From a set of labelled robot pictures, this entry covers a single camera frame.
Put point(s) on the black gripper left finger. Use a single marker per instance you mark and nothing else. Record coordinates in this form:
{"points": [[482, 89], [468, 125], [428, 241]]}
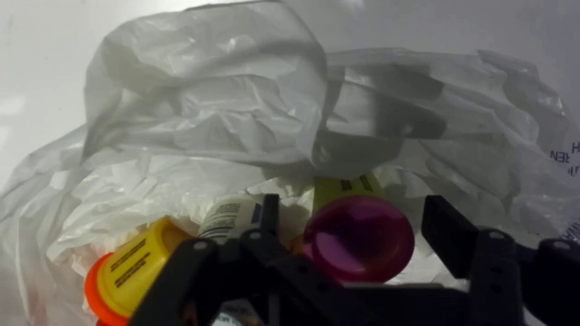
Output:
{"points": [[228, 282]]}

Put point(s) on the yellow tub with red lid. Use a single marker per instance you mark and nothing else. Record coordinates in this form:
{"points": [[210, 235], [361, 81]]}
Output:
{"points": [[136, 264]]}

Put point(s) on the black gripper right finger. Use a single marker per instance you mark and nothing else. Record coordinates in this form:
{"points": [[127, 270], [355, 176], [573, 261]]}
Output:
{"points": [[518, 277]]}

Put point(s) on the white plastic bag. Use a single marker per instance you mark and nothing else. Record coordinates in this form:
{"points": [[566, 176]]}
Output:
{"points": [[210, 109]]}

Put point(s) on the yellow tub with magenta lid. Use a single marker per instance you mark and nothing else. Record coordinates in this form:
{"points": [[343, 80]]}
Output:
{"points": [[359, 237]]}

